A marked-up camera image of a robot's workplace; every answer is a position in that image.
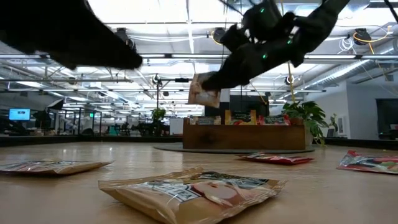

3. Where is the black ceiling cable reel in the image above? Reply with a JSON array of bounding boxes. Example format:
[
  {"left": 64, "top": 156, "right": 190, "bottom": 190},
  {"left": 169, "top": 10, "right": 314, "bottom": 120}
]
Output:
[
  {"left": 353, "top": 27, "right": 373, "bottom": 46},
  {"left": 212, "top": 27, "right": 228, "bottom": 44},
  {"left": 114, "top": 27, "right": 137, "bottom": 53}
]

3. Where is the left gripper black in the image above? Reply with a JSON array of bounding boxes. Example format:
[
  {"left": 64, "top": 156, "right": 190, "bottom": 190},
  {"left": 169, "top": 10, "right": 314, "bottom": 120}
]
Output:
[{"left": 0, "top": 0, "right": 143, "bottom": 71}]

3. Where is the wooden compartment tray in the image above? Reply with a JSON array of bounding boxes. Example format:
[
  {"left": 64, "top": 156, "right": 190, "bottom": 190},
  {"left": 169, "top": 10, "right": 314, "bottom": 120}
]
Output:
[{"left": 182, "top": 117, "right": 307, "bottom": 151}]

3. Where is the small green office plant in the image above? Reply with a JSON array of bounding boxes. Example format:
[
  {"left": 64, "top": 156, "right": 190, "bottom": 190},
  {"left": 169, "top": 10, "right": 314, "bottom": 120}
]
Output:
[{"left": 151, "top": 108, "right": 167, "bottom": 124}]

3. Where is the long ceiling light bar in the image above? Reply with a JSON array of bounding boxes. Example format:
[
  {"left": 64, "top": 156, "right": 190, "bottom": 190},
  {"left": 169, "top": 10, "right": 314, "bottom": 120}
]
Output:
[{"left": 139, "top": 53, "right": 398, "bottom": 60}]

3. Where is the yellow hanging cable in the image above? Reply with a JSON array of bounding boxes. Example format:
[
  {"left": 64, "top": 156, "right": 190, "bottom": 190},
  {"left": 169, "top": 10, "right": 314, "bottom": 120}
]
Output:
[{"left": 286, "top": 60, "right": 296, "bottom": 104}]

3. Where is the green potted plant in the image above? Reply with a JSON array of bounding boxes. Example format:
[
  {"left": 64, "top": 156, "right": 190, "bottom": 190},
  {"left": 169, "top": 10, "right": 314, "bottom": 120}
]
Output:
[{"left": 281, "top": 100, "right": 331, "bottom": 146}]

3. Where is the beige tea packet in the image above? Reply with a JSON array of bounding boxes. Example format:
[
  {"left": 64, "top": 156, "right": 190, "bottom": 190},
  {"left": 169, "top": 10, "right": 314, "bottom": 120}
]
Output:
[
  {"left": 0, "top": 159, "right": 113, "bottom": 175},
  {"left": 187, "top": 73, "right": 222, "bottom": 109},
  {"left": 190, "top": 116, "right": 222, "bottom": 126},
  {"left": 98, "top": 166, "right": 287, "bottom": 224}
]

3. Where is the black metal table frame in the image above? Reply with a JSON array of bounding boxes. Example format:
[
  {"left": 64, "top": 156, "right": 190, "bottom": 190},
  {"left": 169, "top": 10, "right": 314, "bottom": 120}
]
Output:
[{"left": 0, "top": 135, "right": 398, "bottom": 149}]

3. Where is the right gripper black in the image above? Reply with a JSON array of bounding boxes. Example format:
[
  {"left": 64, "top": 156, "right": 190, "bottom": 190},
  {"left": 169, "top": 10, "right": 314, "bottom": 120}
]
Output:
[{"left": 201, "top": 0, "right": 304, "bottom": 91}]

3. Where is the black metal gantry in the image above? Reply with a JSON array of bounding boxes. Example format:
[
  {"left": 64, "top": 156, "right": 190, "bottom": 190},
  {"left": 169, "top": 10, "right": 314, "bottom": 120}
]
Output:
[{"left": 156, "top": 77, "right": 207, "bottom": 110}]

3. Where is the red tea packet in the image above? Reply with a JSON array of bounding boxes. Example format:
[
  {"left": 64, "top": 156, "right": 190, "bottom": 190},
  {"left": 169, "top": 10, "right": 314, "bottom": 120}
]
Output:
[
  {"left": 336, "top": 149, "right": 398, "bottom": 175},
  {"left": 257, "top": 114, "right": 292, "bottom": 126},
  {"left": 236, "top": 151, "right": 315, "bottom": 166}
]

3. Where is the dark wall display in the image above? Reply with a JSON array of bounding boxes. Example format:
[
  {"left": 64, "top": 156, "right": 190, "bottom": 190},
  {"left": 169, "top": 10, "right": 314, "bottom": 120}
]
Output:
[{"left": 376, "top": 98, "right": 398, "bottom": 140}]

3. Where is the lit computer monitor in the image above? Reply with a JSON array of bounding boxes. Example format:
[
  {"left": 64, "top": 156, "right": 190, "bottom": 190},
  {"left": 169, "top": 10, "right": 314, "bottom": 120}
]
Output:
[{"left": 8, "top": 108, "right": 31, "bottom": 121}]

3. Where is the white wall panel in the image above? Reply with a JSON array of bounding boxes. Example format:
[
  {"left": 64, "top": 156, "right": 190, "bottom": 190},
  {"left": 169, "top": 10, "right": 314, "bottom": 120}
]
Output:
[{"left": 337, "top": 115, "right": 348, "bottom": 136}]

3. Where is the yellow tea packet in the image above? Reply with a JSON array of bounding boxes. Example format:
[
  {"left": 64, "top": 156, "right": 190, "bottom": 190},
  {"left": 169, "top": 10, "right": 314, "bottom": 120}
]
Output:
[{"left": 224, "top": 109, "right": 258, "bottom": 126}]

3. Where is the black perforated computer case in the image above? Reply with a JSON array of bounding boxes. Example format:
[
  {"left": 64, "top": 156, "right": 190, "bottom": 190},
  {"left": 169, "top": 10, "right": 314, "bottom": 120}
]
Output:
[{"left": 204, "top": 95, "right": 271, "bottom": 118}]

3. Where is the slim leafy plant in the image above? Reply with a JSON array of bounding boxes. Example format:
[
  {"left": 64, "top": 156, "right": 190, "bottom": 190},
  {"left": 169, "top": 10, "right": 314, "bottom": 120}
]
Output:
[{"left": 329, "top": 113, "right": 340, "bottom": 133}]

